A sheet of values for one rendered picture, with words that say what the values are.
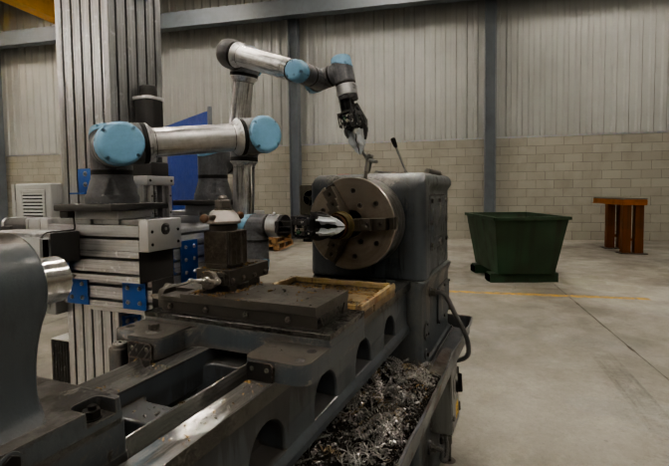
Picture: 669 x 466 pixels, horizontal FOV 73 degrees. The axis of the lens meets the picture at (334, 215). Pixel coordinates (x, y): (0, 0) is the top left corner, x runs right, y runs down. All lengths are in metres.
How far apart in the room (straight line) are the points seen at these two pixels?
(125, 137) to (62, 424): 0.86
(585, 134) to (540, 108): 1.18
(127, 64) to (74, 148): 0.35
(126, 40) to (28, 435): 1.45
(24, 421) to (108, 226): 0.88
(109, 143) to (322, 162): 10.69
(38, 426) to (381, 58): 11.71
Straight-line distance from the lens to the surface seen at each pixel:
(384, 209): 1.49
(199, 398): 0.81
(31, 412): 0.64
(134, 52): 1.85
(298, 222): 1.37
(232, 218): 1.03
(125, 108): 1.77
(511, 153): 11.62
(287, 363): 0.80
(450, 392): 2.04
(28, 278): 0.60
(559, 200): 11.79
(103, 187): 1.46
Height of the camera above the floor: 1.19
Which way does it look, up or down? 3 degrees down
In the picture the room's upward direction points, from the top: 1 degrees counter-clockwise
